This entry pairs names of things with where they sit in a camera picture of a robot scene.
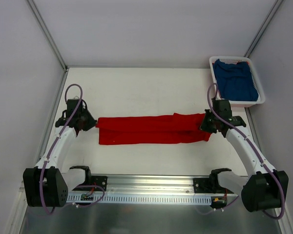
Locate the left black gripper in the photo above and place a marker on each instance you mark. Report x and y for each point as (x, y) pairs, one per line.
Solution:
(87, 119)

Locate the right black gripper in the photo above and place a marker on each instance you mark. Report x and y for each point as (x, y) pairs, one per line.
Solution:
(208, 123)

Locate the red t shirt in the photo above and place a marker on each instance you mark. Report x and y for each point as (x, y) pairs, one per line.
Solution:
(165, 129)

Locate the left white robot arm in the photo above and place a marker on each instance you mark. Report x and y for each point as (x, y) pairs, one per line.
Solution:
(54, 157)

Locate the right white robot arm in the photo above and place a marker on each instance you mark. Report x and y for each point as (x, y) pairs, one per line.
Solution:
(265, 187)

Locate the blue t shirt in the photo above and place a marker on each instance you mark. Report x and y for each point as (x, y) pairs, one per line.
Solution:
(235, 81)

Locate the white plastic basket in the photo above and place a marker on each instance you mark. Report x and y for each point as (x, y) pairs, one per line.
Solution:
(255, 78)

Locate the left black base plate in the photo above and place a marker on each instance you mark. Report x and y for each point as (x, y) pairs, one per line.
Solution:
(96, 182)

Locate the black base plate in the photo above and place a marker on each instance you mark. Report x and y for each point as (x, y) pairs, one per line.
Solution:
(96, 182)
(207, 185)

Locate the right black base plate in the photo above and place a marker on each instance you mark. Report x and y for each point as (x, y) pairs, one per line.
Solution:
(207, 185)

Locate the aluminium mounting rail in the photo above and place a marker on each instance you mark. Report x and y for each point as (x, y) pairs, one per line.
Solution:
(149, 182)

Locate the white slotted cable duct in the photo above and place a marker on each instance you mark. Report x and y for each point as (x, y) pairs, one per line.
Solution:
(141, 199)

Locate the right aluminium frame post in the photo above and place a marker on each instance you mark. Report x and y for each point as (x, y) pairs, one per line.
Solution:
(263, 27)

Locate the aluminium frame post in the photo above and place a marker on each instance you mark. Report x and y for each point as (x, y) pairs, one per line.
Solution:
(263, 27)
(41, 22)

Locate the left aluminium frame post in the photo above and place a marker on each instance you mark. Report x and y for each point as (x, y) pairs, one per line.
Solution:
(41, 22)

